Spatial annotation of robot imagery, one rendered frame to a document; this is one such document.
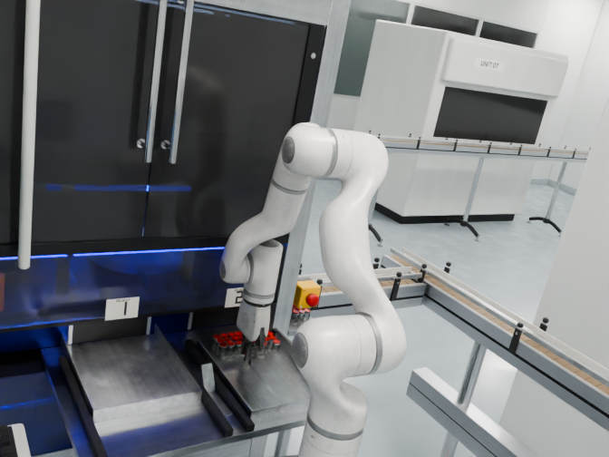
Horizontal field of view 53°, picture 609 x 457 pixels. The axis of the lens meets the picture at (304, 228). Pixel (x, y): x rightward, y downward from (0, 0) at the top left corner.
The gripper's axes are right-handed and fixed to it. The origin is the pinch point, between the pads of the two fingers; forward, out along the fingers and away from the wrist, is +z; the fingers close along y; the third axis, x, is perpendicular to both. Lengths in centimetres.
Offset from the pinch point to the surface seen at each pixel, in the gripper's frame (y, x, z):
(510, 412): -15, 154, 65
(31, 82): -8, -56, -65
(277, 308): -15.5, 17.2, -2.7
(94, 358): -14.9, -37.1, 5.8
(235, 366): -1.4, -2.6, 5.8
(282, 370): 3.8, 9.5, 5.8
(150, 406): 10.7, -30.5, 4.3
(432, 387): -13, 95, 39
